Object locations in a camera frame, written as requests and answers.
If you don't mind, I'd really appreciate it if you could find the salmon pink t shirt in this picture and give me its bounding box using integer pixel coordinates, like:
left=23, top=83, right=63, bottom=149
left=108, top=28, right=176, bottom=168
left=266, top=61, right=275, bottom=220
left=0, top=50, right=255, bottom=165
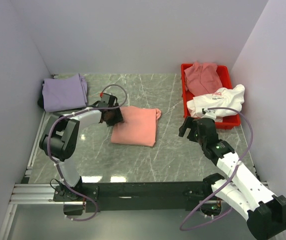
left=110, top=106, right=162, bottom=147

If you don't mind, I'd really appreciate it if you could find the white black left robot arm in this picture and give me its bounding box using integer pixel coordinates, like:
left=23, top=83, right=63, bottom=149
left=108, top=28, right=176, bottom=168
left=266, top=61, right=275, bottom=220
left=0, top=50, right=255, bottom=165
left=39, top=92, right=124, bottom=201

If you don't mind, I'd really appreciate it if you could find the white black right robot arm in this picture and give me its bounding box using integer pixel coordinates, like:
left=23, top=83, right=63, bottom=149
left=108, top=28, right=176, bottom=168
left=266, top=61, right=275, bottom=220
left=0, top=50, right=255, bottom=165
left=178, top=116, right=286, bottom=240

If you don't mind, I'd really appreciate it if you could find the white printed t shirt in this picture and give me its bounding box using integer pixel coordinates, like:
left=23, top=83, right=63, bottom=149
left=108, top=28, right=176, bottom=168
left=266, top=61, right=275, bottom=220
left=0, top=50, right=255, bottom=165
left=186, top=84, right=245, bottom=122

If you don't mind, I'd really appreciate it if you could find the dusty pink t shirt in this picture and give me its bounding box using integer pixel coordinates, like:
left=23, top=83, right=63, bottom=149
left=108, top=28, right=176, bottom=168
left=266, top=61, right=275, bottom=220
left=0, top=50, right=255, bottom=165
left=183, top=61, right=223, bottom=97

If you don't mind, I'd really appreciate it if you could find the folded lavender t shirt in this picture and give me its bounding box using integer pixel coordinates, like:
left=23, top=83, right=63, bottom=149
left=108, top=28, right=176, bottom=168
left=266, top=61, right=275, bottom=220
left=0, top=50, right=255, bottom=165
left=41, top=73, right=88, bottom=113

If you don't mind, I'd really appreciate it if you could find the red plastic bin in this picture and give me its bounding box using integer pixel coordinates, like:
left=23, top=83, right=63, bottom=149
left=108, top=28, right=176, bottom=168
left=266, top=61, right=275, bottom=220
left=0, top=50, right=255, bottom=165
left=180, top=63, right=241, bottom=130

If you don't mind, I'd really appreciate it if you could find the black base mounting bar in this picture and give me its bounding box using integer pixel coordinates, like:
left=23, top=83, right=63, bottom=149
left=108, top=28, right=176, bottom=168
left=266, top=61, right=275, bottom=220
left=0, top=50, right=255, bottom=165
left=52, top=181, right=233, bottom=216

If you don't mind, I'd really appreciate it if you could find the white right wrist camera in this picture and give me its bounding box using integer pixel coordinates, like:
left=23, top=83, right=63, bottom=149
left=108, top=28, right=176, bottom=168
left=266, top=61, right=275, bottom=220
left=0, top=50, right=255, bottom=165
left=201, top=108, right=217, bottom=121

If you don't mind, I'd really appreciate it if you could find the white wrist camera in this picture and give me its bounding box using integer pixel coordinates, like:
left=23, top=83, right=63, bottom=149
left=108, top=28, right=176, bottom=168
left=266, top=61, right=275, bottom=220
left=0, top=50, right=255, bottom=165
left=99, top=92, right=107, bottom=98
left=201, top=108, right=217, bottom=121

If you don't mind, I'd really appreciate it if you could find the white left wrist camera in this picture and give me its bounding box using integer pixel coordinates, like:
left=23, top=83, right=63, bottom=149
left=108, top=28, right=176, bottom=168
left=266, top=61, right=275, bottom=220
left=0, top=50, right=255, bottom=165
left=99, top=92, right=107, bottom=98

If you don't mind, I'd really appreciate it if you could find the aluminium frame rail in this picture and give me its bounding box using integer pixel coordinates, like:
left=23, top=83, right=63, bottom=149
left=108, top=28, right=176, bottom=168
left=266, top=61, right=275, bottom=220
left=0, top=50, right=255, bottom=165
left=0, top=73, right=284, bottom=240

